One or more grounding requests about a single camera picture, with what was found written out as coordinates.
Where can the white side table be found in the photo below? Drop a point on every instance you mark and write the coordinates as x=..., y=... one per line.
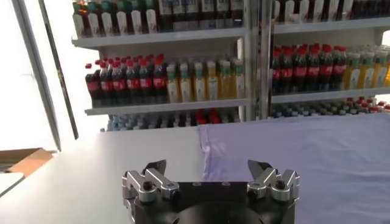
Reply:
x=9, y=182

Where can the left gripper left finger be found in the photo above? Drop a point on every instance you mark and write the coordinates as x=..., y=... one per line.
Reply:
x=152, y=182

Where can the yellow juice bottle green label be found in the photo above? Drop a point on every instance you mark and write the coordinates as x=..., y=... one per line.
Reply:
x=381, y=73
x=367, y=74
x=239, y=82
x=225, y=82
x=212, y=88
x=172, y=89
x=199, y=88
x=353, y=76
x=186, y=89
x=387, y=73

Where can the dark slanted window bar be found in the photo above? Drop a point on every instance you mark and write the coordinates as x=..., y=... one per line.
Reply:
x=60, y=76

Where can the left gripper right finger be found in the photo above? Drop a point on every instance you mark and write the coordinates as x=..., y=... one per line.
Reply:
x=274, y=184

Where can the grey metal shelf rack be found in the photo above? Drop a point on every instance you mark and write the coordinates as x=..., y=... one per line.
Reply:
x=158, y=37
x=329, y=25

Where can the purple t-shirt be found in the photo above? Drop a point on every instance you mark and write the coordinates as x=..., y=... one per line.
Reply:
x=304, y=167

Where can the open cardboard box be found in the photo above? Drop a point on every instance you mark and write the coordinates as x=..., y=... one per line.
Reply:
x=30, y=161

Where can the small cola bottle red cap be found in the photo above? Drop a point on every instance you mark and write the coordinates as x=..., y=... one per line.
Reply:
x=215, y=117
x=201, y=118

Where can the grey window pillar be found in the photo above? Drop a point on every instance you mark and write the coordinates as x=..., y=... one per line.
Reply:
x=39, y=76

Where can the dark drink bottle blue label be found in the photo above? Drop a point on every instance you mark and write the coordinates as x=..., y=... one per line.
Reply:
x=164, y=15
x=192, y=13
x=207, y=12
x=178, y=15
x=222, y=12
x=236, y=12

